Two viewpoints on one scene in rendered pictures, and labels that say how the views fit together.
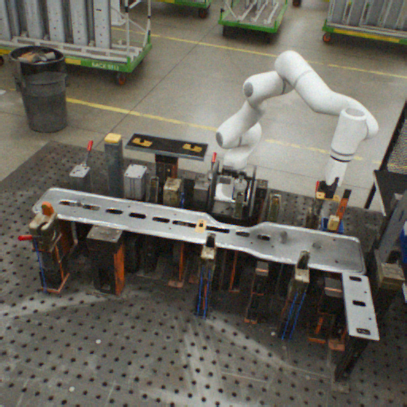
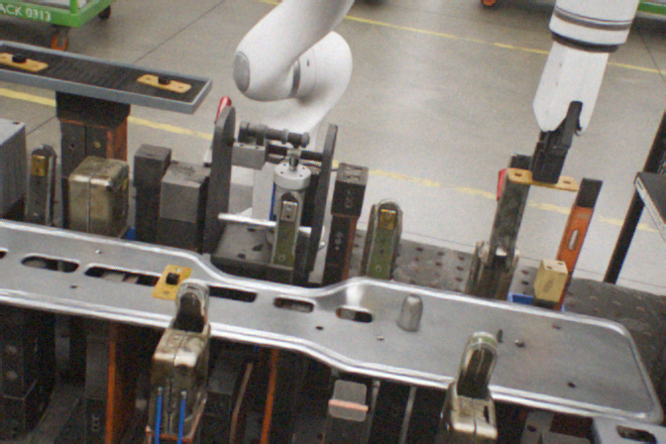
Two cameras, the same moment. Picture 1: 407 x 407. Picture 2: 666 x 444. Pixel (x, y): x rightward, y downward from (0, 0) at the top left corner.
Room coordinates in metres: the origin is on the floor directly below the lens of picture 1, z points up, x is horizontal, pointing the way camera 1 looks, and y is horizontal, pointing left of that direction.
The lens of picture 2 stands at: (0.36, -0.11, 1.66)
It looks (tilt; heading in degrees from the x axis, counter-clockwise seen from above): 28 degrees down; 356
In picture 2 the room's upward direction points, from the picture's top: 9 degrees clockwise
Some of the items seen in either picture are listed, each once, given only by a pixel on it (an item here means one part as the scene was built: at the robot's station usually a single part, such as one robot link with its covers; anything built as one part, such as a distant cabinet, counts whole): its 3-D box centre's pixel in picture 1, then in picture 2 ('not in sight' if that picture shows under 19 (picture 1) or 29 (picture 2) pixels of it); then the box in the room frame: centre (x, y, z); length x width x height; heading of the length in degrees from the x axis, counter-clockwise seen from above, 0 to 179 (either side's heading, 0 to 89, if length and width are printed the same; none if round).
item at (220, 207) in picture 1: (229, 211); (263, 256); (1.54, -0.10, 0.94); 0.18 x 0.13 x 0.49; 84
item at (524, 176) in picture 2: (327, 195); (542, 176); (1.30, -0.44, 1.25); 0.08 x 0.04 x 0.01; 84
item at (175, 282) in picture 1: (180, 250); (113, 362); (1.35, 0.10, 0.84); 0.17 x 0.06 x 0.29; 174
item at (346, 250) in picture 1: (195, 227); (157, 285); (1.34, 0.04, 1.00); 1.38 x 0.22 x 0.02; 84
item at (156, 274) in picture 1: (152, 245); (26, 347); (1.37, 0.23, 0.84); 0.13 x 0.11 x 0.29; 174
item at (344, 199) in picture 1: (332, 234); (546, 319); (1.44, -0.56, 0.95); 0.03 x 0.01 x 0.50; 84
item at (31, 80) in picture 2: (167, 145); (93, 76); (1.70, 0.21, 1.16); 0.37 x 0.14 x 0.02; 84
